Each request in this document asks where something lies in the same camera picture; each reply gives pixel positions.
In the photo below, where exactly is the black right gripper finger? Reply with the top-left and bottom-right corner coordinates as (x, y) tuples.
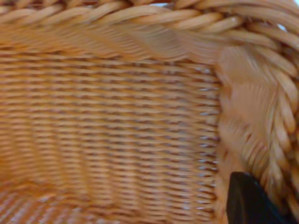
(225, 171), (292, 224)

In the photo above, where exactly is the orange woven wicker basket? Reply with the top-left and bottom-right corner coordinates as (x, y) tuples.
(0, 0), (299, 224)

